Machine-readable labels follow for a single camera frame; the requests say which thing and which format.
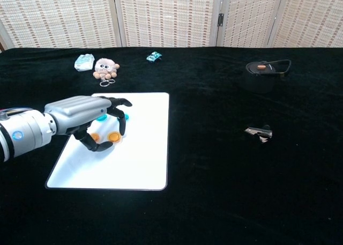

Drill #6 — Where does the woven bamboo screen panel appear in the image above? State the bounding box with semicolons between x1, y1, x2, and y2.
267;0;343;48
0;0;121;50
112;0;223;48
214;0;285;48

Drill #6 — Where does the white rectangular board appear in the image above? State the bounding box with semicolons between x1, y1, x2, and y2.
44;92;170;191

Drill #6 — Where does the pink plush toy keychain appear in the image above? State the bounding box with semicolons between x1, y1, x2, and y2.
93;57;121;87

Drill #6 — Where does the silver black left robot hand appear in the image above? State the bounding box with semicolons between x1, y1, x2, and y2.
43;95;133;152

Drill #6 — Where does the silver black staple remover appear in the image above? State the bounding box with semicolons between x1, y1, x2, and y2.
244;124;273;144

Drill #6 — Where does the crumpled white blue packet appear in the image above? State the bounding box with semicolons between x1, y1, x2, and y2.
74;53;95;72

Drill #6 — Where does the black velvet tablecloth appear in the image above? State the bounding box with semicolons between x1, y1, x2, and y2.
0;46;343;245

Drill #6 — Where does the black pot with handle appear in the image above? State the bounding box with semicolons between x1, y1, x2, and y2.
242;59;292;94

